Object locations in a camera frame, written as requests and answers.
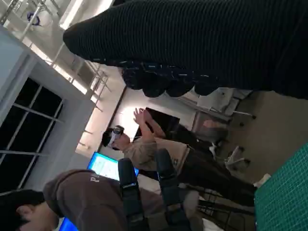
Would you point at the white headset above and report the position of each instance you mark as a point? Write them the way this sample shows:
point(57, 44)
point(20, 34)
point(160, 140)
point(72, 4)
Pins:
point(113, 139)

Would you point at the seated person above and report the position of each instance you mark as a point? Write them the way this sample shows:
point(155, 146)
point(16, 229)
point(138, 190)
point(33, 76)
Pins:
point(91, 197)

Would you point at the black wall screen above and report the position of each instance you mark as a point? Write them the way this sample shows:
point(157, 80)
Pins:
point(166, 122)

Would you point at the person with headset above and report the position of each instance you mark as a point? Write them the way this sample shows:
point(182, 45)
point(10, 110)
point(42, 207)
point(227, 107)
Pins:
point(144, 151)

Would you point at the green cutting mat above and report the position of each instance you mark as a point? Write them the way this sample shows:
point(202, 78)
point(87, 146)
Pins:
point(284, 192)

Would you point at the black knitted gloved right hand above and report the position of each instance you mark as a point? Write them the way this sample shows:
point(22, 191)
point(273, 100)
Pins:
point(192, 36)

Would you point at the dark paned window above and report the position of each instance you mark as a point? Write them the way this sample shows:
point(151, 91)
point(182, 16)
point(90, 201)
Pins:
point(24, 130)

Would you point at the blue lit monitor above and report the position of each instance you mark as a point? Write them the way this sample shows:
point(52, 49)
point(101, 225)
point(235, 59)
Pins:
point(66, 225)
point(103, 166)

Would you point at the bright ceiling lamp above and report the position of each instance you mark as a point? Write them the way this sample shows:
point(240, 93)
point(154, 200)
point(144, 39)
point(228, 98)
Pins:
point(71, 13)

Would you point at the grey office chair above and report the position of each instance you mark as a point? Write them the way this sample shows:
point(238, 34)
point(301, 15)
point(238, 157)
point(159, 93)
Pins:
point(216, 115)
point(234, 156)

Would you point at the black metal stand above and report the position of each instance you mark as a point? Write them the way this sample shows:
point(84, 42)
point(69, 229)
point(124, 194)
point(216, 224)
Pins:
point(226, 208)

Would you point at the black left hand blue tape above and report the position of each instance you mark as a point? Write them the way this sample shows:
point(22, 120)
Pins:
point(168, 183)

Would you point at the white ceiling rail frame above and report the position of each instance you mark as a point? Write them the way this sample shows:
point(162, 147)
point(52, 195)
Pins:
point(96, 77)

